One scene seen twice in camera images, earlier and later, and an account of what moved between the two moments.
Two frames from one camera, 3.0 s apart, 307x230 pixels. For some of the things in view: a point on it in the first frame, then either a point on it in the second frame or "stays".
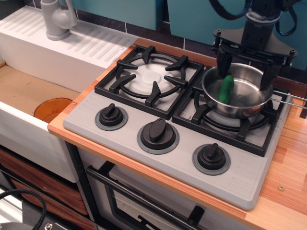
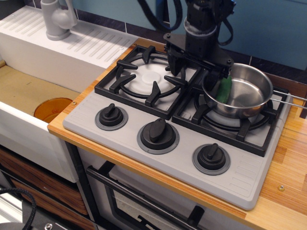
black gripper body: [256, 40] to [200, 44]
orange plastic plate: [49, 108] stays
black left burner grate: [151, 81] stays
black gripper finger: [271, 73] to [212, 79]
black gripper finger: [224, 61] to [176, 62]
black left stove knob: [111, 118] stays
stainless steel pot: [247, 99] stays
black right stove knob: [211, 159] stays
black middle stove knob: [158, 137] stays
